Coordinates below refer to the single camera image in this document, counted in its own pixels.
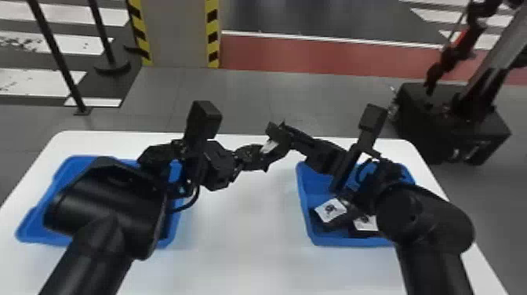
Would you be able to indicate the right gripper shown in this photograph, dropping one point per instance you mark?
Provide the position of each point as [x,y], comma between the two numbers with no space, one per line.
[319,151]

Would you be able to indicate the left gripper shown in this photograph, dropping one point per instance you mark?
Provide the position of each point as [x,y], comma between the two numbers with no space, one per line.
[217,165]

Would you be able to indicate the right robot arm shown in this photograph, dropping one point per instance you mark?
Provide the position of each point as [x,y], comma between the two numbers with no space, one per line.
[428,243]

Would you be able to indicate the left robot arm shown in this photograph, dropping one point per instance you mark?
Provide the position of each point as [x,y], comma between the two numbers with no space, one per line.
[107,214]

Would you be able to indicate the blue tray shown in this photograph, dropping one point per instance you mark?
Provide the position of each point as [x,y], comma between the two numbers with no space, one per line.
[37,230]
[315,193]

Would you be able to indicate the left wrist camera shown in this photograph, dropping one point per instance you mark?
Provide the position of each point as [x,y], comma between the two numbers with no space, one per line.
[202,118]

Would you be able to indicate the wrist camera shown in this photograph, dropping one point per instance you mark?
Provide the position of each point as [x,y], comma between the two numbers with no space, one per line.
[371,118]
[202,118]

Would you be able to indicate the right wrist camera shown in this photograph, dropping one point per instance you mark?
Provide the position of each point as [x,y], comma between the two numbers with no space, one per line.
[371,118]

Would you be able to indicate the striped post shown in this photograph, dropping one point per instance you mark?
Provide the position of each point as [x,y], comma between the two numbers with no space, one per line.
[212,33]
[138,33]

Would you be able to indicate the black post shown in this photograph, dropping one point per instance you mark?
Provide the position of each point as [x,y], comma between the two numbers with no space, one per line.
[57,57]
[108,45]

